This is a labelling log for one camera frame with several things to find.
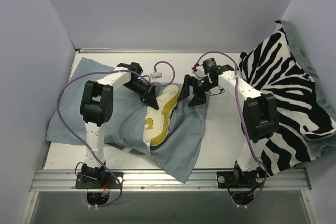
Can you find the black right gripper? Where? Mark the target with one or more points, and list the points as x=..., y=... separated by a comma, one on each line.
x=194, y=91

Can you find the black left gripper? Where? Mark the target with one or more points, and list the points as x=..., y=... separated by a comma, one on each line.
x=147, y=93

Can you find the grey-blue pillowcase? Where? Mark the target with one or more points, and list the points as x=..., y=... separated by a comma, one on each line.
x=170, y=136

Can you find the cream yellow-edged pillow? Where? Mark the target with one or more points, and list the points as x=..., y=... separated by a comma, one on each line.
x=157, y=122

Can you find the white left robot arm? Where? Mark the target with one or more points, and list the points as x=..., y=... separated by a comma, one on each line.
x=97, y=107

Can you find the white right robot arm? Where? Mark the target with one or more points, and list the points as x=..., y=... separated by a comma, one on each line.
x=257, y=111

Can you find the zebra print cushion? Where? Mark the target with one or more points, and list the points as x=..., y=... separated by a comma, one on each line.
x=306, y=128

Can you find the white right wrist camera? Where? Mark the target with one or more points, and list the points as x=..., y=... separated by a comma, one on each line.
x=196, y=70

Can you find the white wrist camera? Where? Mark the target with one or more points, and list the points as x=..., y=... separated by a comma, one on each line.
x=196, y=70
x=155, y=75

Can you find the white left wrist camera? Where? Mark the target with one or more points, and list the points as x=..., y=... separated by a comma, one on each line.
x=155, y=75

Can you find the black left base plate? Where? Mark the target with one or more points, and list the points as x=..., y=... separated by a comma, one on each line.
x=115, y=179

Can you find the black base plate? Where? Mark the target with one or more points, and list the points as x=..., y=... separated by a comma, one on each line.
x=235, y=180
x=115, y=179

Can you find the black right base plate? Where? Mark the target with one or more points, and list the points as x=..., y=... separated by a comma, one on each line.
x=235, y=180

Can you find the aluminium mounting rail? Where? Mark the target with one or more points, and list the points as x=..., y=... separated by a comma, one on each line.
x=158, y=180

